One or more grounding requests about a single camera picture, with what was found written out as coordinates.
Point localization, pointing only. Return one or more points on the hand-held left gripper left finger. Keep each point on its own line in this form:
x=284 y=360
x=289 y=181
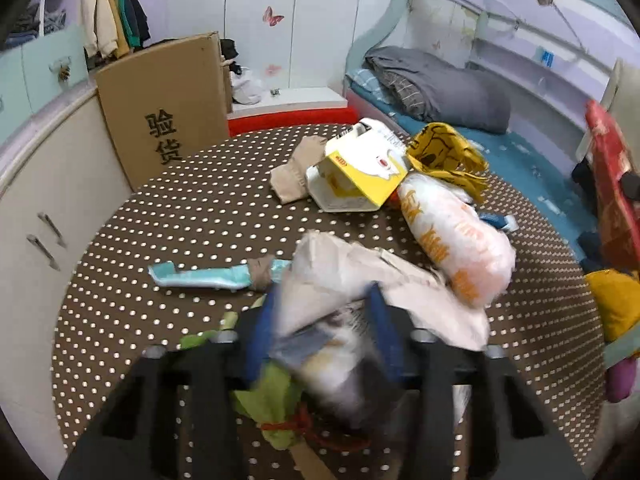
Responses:
x=257 y=332

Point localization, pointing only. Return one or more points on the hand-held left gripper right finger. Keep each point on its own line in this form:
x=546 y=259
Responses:
x=382 y=325

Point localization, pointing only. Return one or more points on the white paper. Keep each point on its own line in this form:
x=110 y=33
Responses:
x=340 y=270

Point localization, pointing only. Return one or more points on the yellow printed bag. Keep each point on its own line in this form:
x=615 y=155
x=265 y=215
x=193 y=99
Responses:
x=440 y=150

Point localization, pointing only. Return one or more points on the white and orange plastic bag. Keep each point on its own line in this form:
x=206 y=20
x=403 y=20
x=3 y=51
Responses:
x=460 y=240

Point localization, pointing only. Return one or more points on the polka-dot brown tablecloth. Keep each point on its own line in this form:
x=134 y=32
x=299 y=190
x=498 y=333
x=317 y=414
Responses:
x=200 y=210

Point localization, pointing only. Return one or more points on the white and yellow carton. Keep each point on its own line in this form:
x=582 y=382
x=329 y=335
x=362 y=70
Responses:
x=360 y=180

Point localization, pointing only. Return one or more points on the small blue and white tube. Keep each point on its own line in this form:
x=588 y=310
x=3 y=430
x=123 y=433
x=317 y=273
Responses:
x=500 y=221

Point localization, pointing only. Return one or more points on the beige cloth piece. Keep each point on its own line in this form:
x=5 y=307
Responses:
x=295 y=175

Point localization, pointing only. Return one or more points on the red bench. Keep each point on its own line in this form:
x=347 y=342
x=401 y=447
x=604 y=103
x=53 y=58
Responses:
x=280 y=122

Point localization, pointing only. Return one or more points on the teal quilted bedspread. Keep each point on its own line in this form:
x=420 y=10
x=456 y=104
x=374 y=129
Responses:
x=530 y=170

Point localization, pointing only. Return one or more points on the yellow cloth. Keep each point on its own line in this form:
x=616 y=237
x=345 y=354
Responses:
x=617 y=305

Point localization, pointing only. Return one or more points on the white cabinet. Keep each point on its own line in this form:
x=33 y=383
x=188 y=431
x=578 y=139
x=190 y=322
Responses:
x=55 y=200

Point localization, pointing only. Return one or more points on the blue checked pillow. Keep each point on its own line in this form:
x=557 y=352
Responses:
x=365 y=82

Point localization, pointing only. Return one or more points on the purple item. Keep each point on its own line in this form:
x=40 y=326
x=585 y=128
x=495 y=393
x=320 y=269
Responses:
x=622 y=382

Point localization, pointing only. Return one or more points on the cardboard box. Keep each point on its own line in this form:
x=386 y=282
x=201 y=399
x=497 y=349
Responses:
x=165 y=100

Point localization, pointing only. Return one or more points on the dark navy cloth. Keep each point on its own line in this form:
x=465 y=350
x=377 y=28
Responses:
x=585 y=177

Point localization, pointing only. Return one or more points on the faint pink butterfly sticker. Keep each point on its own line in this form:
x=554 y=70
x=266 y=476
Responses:
x=272 y=70

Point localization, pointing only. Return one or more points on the red printed bag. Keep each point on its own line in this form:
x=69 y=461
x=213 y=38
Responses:
x=610 y=170

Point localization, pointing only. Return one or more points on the black cloth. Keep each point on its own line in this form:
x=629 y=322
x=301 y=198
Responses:
x=230 y=52

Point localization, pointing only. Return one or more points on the white wardrobe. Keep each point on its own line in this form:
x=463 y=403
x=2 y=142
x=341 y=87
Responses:
x=225 y=5

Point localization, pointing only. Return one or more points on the yellow hanging garment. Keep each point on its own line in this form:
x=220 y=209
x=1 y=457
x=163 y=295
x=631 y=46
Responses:
x=119 y=25

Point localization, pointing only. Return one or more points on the green hanging garment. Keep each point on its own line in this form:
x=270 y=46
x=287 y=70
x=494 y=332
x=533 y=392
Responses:
x=129 y=20

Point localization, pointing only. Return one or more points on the teal drawer unit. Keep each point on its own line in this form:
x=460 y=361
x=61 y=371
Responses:
x=30 y=80

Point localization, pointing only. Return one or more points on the dark hanging garment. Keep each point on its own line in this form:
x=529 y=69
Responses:
x=140 y=10

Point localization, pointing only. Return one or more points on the cream hanging jacket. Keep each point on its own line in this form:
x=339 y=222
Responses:
x=95 y=15

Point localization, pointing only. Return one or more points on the folded clothes pile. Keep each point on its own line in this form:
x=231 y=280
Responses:
x=35 y=25

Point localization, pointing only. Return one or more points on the bed frame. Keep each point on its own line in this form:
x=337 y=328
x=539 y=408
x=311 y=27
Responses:
x=395 y=5

